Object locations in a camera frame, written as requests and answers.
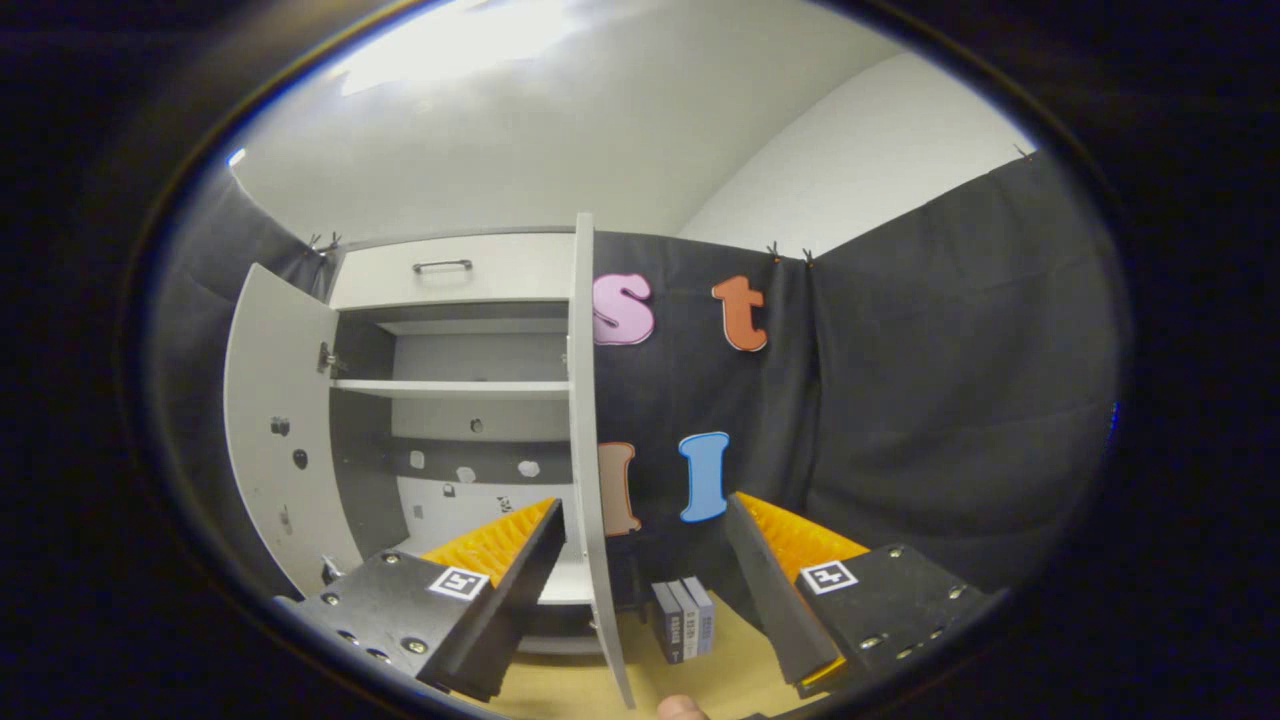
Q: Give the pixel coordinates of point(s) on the small grey box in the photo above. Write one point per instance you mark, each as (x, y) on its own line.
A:
(688, 620)

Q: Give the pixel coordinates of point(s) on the white cabinet drawer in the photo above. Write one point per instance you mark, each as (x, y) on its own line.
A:
(500, 285)

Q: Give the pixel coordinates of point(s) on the grey and white cabinet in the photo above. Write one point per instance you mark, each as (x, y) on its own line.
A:
(480, 355)

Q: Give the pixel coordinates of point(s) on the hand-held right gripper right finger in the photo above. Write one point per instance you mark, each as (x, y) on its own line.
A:
(775, 610)

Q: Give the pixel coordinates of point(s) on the white cabinet door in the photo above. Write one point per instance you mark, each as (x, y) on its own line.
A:
(280, 360)
(585, 400)

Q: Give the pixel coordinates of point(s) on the small dark box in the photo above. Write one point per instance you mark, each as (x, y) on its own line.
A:
(666, 625)

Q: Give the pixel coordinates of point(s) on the metal door hinge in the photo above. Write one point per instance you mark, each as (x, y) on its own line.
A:
(328, 358)

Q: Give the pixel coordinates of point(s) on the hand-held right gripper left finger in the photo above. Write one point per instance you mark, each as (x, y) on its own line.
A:
(520, 600)

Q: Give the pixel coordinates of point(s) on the black backdrop cloth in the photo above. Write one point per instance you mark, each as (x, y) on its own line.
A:
(950, 350)

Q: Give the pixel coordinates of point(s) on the white cabinet shelf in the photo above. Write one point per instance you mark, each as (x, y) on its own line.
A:
(450, 389)

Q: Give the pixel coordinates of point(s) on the small blue box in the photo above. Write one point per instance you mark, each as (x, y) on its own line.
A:
(705, 615)

